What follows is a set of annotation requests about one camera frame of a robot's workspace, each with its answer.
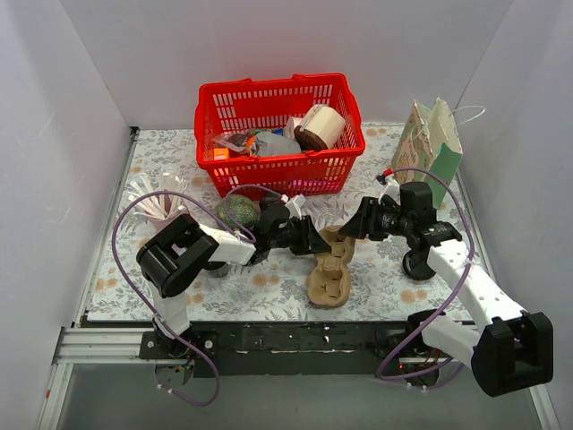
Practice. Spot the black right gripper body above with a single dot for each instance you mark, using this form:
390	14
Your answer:
367	219

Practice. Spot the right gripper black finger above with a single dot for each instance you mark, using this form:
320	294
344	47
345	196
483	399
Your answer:
356	230
362	215

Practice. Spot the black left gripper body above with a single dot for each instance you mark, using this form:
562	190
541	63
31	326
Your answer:
306	233

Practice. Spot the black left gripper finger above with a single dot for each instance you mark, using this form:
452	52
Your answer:
318	247
312	236

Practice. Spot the brown cardboard cup carrier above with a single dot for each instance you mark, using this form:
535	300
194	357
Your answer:
329	283

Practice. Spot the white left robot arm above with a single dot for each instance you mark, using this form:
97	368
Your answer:
178	253

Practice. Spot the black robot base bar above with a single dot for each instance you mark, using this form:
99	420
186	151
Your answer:
292	348

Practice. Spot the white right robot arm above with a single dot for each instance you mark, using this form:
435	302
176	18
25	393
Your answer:
509	349

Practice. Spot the floral patterned table mat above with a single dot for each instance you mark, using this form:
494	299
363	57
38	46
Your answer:
276	289

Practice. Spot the green netted melon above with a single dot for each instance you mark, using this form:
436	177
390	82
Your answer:
243	209

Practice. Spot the green illustrated paper bag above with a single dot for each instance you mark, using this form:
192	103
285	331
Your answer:
429	142

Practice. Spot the grey foil pouch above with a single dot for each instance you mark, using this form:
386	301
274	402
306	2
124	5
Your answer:
268	144

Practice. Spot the orange snack box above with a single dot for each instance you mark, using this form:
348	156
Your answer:
221	153

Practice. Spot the red plastic shopping basket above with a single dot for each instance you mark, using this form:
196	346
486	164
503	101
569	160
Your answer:
245	135

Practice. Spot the pink cup of straws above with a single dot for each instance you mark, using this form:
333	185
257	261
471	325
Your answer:
161	209

